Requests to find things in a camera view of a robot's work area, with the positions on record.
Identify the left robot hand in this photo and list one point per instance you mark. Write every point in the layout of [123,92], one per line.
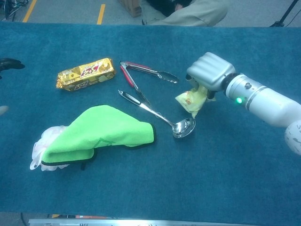
[9,63]

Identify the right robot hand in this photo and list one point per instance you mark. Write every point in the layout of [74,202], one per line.
[211,70]

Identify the yellow snack bag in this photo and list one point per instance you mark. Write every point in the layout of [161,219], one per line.
[192,103]

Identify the steel ladle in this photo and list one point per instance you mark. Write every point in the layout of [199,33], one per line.
[183,128]

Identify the golden biscuit package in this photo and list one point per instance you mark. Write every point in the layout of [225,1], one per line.
[94,70]

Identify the white mesh bath sponge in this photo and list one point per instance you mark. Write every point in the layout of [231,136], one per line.
[37,153]

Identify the green microfibre towel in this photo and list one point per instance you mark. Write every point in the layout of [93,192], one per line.
[105,129]

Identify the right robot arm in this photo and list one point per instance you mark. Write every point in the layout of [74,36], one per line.
[270,106]

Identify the seated person in khaki trousers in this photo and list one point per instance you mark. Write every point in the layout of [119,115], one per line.
[192,14]

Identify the black tripod stand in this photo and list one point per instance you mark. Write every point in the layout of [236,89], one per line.
[285,14]

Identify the blue table cloth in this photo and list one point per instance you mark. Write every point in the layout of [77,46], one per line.
[164,183]

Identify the yellow plastic bracket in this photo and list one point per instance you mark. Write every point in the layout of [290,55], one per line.
[55,215]

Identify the aluminium rail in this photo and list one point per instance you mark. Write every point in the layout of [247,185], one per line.
[141,222]

